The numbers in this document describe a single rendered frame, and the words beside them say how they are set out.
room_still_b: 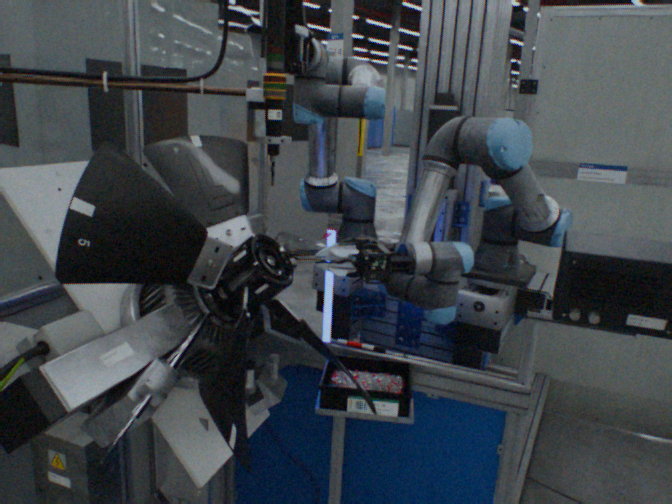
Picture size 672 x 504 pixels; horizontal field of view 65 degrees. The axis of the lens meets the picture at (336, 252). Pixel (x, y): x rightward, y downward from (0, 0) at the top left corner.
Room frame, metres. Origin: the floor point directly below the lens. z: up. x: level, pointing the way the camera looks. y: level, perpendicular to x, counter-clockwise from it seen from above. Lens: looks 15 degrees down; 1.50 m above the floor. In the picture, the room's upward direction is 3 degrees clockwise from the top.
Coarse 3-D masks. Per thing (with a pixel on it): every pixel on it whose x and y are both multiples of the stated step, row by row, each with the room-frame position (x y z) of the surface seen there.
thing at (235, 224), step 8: (240, 216) 1.03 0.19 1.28; (224, 224) 1.02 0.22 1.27; (232, 224) 1.02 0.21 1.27; (240, 224) 1.02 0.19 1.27; (248, 224) 1.02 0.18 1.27; (216, 232) 1.01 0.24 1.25; (224, 232) 1.01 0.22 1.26; (240, 232) 1.01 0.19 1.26; (248, 232) 1.01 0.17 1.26; (224, 240) 1.00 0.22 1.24; (232, 240) 1.00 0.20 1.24; (240, 240) 1.00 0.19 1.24; (232, 248) 0.99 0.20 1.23
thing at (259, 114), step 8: (248, 96) 1.03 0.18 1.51; (256, 96) 1.03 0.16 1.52; (248, 104) 1.03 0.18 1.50; (256, 104) 1.02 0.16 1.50; (264, 104) 1.03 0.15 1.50; (256, 112) 1.03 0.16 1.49; (264, 112) 1.03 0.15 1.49; (256, 120) 1.03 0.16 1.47; (256, 128) 1.03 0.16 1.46; (256, 136) 1.04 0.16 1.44; (264, 136) 1.03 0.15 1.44
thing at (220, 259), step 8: (208, 240) 0.90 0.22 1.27; (216, 240) 0.91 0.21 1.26; (208, 248) 0.90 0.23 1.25; (224, 248) 0.92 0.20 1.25; (200, 256) 0.89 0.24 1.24; (208, 256) 0.90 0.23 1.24; (216, 256) 0.91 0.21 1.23; (224, 256) 0.92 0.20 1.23; (200, 264) 0.89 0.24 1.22; (216, 264) 0.91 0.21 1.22; (224, 264) 0.92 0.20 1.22; (192, 272) 0.88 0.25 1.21; (200, 272) 0.89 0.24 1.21; (208, 272) 0.90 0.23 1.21; (216, 272) 0.91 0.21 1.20; (192, 280) 0.88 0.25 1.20; (200, 280) 0.89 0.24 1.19; (208, 280) 0.90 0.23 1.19; (216, 280) 0.91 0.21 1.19; (208, 288) 0.90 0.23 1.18
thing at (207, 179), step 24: (168, 144) 1.12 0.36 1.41; (192, 144) 1.14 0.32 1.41; (216, 144) 1.16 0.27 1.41; (240, 144) 1.19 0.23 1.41; (168, 168) 1.08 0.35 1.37; (192, 168) 1.09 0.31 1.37; (216, 168) 1.10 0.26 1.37; (240, 168) 1.13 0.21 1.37; (192, 192) 1.05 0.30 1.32; (216, 192) 1.06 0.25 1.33; (240, 192) 1.07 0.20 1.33; (216, 216) 1.02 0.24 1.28
